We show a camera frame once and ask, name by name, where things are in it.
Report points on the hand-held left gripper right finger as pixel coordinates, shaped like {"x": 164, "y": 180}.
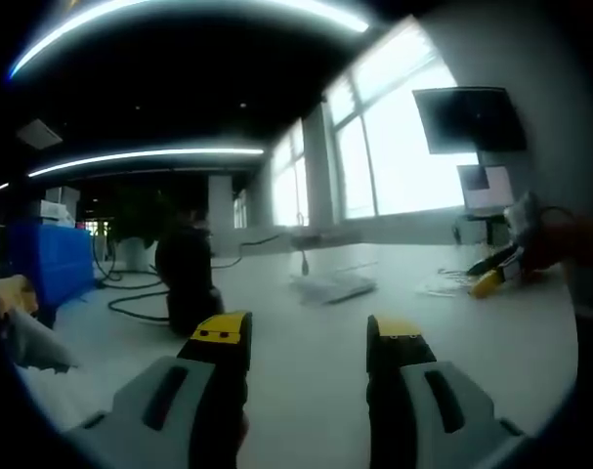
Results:
{"x": 389, "y": 415}

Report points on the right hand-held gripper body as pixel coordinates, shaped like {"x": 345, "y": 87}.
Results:
{"x": 523, "y": 215}

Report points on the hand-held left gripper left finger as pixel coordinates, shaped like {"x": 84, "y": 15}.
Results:
{"x": 218, "y": 405}

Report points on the clear blue-striped sheet goods packet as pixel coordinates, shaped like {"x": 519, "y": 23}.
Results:
{"x": 335, "y": 285}

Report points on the person's right hand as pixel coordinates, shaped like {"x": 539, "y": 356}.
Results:
{"x": 550, "y": 244}

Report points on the light screen monitor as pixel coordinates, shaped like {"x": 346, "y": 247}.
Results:
{"x": 494, "y": 190}

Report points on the white table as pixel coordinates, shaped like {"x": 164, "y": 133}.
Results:
{"x": 306, "y": 352}

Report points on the dark hanging monitor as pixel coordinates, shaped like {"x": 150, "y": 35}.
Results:
{"x": 467, "y": 119}

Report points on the black barcode scanner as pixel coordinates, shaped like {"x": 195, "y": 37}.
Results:
{"x": 188, "y": 278}

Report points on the potted green plant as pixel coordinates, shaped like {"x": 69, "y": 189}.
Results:
{"x": 136, "y": 254}

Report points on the blue plastic bin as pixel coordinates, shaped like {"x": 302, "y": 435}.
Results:
{"x": 52, "y": 264}

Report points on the yellow box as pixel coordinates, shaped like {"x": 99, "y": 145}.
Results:
{"x": 15, "y": 293}

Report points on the straight ceiling light strip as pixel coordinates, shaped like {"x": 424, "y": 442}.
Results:
{"x": 154, "y": 155}

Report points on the ceiling air conditioner panel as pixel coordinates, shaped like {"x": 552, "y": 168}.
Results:
{"x": 39, "y": 134}

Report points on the long curved ceiling light strip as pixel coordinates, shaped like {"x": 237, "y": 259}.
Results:
{"x": 42, "y": 45}

